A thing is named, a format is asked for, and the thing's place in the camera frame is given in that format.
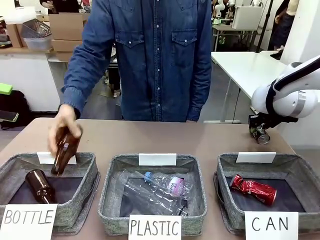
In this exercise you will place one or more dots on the clear plastic bottle blue cap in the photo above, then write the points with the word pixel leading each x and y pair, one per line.
pixel 162 181

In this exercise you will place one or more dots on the crushed clear plastic bottle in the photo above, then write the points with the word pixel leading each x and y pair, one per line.
pixel 147 197

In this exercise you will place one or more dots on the green block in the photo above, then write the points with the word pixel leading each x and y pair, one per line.
pixel 5 88

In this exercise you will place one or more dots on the person right forearm denim sleeve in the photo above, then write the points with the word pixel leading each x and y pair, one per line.
pixel 75 82

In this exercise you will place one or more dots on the white box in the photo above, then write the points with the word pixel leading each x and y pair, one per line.
pixel 246 17

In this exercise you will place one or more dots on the black bag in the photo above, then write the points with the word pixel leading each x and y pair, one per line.
pixel 15 102

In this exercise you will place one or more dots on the grey fabric basket can sign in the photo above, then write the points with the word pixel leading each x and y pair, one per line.
pixel 221 180

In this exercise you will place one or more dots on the person left forearm denim sleeve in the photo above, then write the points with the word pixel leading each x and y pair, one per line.
pixel 202 95

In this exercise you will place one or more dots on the black tripod pole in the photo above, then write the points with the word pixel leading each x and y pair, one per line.
pixel 263 27

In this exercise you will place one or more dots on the blank white card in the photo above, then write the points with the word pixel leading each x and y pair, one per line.
pixel 255 157
pixel 43 157
pixel 157 160

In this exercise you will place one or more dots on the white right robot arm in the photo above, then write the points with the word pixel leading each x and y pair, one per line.
pixel 287 102

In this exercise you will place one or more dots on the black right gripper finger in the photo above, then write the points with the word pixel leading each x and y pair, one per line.
pixel 264 130
pixel 252 132

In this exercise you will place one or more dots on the grey fabric basket plastic sign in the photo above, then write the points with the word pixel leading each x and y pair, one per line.
pixel 110 200

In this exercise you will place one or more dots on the white side table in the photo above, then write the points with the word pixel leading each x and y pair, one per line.
pixel 250 67

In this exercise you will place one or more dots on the brown glass bottle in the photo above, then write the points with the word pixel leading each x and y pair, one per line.
pixel 37 182
pixel 65 155

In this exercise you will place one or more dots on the background person black top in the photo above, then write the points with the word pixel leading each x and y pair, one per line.
pixel 62 5

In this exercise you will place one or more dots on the black mesh basket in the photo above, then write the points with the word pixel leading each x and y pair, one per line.
pixel 36 28

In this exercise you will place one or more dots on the white paper sign CAN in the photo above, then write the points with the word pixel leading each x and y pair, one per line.
pixel 271 225

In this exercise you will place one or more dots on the small cardboard box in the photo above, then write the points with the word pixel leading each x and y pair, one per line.
pixel 15 35

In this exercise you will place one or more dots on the grey fabric basket bottle sign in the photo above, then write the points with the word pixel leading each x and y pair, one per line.
pixel 87 175

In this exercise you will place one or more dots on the clear plastic bin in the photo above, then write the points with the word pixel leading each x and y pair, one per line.
pixel 37 43

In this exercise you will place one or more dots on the grey background table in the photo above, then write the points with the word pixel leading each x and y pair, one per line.
pixel 230 28

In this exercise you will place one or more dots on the person torso denim shirt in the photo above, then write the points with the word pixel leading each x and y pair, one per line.
pixel 155 75

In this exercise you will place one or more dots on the crushed red can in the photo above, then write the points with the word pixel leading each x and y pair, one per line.
pixel 255 190

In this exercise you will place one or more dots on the background person dark skirt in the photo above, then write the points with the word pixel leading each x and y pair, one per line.
pixel 282 27

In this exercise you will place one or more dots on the flat closed cardboard box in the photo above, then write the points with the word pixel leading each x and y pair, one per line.
pixel 65 45
pixel 63 56

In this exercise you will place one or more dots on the white paper sign BOTTLE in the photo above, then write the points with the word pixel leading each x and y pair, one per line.
pixel 27 220

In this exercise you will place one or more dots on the person right hand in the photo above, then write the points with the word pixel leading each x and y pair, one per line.
pixel 62 117

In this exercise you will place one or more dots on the dark silver-ended can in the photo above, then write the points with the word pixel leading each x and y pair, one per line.
pixel 263 138

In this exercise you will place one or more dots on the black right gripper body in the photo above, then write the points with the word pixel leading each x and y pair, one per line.
pixel 256 121

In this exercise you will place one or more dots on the open cardboard box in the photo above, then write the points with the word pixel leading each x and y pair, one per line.
pixel 67 25

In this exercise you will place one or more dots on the white paper sign PLASTIC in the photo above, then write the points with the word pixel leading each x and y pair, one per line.
pixel 155 227

